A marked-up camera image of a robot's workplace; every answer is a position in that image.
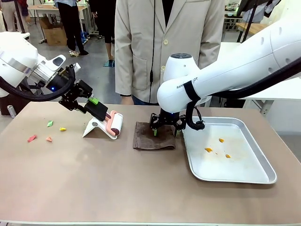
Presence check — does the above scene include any black stand pole slim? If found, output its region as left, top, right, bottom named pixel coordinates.
left=14, top=0, right=29, bottom=33

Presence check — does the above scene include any brown cardboard box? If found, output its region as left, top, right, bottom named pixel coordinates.
left=39, top=16, right=68, bottom=47

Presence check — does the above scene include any bystander in black trousers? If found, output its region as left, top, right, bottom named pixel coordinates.
left=54, top=0, right=89, bottom=57

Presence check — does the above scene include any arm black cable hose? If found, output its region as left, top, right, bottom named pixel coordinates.
left=0, top=65, right=76, bottom=102
left=187, top=56, right=301, bottom=130

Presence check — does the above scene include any silver metal tray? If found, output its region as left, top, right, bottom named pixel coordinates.
left=182, top=116, right=277, bottom=185

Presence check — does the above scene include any bystander in black leggings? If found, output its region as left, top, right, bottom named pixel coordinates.
left=89, top=0, right=116, bottom=62

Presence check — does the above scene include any large white side table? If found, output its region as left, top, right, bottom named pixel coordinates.
left=220, top=41, right=301, bottom=113

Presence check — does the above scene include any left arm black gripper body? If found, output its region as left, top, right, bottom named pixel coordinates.
left=47, top=66, right=77, bottom=97

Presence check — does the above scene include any thin black neck cable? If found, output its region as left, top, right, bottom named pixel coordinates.
left=150, top=0, right=157, bottom=83

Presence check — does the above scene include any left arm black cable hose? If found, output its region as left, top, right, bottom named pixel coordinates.
left=0, top=65, right=76, bottom=102

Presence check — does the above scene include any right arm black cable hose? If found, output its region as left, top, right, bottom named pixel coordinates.
left=187, top=56, right=301, bottom=130

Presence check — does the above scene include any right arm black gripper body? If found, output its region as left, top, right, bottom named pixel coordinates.
left=159, top=108, right=186, bottom=122

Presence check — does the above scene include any person in beige jacket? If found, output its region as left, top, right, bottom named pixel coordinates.
left=114, top=0, right=225, bottom=106

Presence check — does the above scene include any black velcro strap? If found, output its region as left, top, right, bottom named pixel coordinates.
left=183, top=81, right=201, bottom=101

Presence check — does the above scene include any white folded roller stand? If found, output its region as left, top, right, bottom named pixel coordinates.
left=81, top=117, right=118, bottom=140

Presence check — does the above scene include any person's right sleeved forearm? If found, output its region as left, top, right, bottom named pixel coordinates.
left=114, top=44, right=133, bottom=97

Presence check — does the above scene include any bystander in light blue shirt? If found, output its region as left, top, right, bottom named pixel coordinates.
left=242, top=0, right=280, bottom=23

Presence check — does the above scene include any black tripod pole thick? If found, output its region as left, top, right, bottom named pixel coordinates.
left=241, top=0, right=257, bottom=43

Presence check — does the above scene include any bystander in beige trousers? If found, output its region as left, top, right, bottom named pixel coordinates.
left=0, top=0, right=31, bottom=32

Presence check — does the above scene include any wooden desk light top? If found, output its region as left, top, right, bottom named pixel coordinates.
left=236, top=22, right=266, bottom=43

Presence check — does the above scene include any brown microfibre cloth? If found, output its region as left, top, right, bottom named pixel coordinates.
left=133, top=121, right=176, bottom=151

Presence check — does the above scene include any wooden table with white legs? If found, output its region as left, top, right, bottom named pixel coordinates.
left=27, top=4, right=89, bottom=31

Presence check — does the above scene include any pink lint roller black grip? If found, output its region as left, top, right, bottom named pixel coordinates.
left=84, top=101, right=124, bottom=137

